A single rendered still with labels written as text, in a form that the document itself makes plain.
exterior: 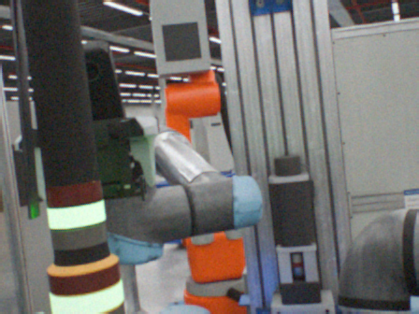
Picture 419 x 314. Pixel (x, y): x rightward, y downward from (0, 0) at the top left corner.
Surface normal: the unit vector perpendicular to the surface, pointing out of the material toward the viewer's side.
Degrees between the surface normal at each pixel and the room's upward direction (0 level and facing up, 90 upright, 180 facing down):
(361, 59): 90
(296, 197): 90
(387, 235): 55
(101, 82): 121
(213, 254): 90
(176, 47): 90
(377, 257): 77
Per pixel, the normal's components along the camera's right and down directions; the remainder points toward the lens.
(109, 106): 0.13, 0.55
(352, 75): -0.09, 0.07
